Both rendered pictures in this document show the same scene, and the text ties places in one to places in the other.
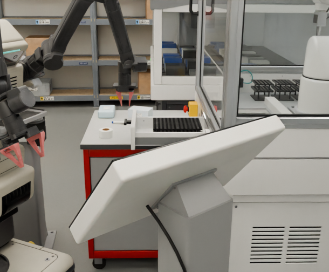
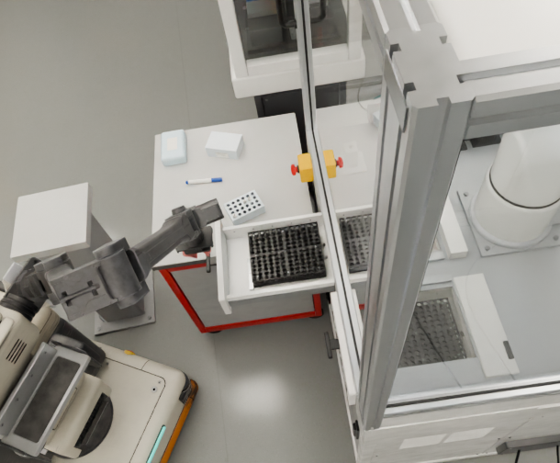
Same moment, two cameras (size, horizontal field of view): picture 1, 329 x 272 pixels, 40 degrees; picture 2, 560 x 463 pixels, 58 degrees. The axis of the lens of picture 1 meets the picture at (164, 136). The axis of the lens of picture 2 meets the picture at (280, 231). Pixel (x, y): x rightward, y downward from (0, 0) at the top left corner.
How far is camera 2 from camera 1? 1.42 m
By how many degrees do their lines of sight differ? 39
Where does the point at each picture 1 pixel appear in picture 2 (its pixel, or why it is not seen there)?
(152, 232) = (272, 307)
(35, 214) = not seen: hidden behind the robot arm
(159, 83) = (245, 75)
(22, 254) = (123, 382)
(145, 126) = (239, 235)
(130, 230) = (243, 310)
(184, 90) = (286, 78)
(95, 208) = not seen: outside the picture
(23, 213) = not seen: hidden behind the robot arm
